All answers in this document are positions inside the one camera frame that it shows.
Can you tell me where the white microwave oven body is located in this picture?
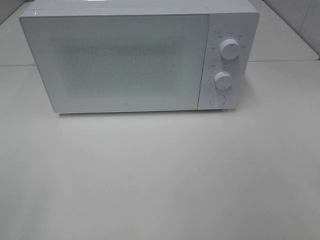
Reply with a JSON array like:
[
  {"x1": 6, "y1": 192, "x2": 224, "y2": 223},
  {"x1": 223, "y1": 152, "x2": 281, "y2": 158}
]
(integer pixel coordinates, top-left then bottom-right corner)
[{"x1": 19, "y1": 0, "x2": 260, "y2": 111}]

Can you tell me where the white microwave door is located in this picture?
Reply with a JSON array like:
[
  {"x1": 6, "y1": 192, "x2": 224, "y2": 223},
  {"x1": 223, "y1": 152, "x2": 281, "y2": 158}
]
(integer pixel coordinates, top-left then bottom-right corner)
[{"x1": 20, "y1": 14, "x2": 209, "y2": 114}]

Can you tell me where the upper white power knob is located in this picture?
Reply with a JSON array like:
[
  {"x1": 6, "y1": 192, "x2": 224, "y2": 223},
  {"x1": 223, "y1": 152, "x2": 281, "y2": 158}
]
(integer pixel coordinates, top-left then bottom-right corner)
[{"x1": 219, "y1": 37, "x2": 241, "y2": 61}]

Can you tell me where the white timer knob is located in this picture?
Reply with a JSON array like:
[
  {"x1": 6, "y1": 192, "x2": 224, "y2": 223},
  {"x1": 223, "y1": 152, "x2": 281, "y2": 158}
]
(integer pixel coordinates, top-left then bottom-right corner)
[{"x1": 213, "y1": 71, "x2": 233, "y2": 90}]

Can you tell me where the round white door button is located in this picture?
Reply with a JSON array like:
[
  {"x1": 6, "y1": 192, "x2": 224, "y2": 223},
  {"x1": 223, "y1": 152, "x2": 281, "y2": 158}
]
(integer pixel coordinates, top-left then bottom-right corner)
[{"x1": 210, "y1": 94, "x2": 226, "y2": 109}]

